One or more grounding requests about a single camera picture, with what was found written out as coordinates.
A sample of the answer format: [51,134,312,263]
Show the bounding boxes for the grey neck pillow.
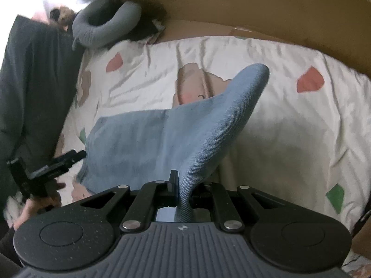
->
[71,0,142,48]

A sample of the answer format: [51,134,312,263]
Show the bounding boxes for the black white patterned cloth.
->
[4,194,25,226]

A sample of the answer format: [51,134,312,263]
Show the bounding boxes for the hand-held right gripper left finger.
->
[62,169,179,233]

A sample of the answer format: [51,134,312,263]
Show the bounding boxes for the flat cardboard sheet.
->
[128,0,371,79]

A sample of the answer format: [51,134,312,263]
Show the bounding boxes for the bear print bed sheet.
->
[55,33,371,235]

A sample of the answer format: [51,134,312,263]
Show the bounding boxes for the brown teddy bear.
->
[48,4,76,31]

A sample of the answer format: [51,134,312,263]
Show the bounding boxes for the person's left hand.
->
[13,182,67,229]

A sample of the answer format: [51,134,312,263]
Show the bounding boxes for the dark green quilt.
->
[0,16,84,229]

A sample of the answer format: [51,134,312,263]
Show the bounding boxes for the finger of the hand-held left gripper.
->
[54,150,87,170]

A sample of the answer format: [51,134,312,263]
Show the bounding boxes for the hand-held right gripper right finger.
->
[191,182,308,233]

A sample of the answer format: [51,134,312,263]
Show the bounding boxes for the blue denim pants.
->
[76,63,271,223]

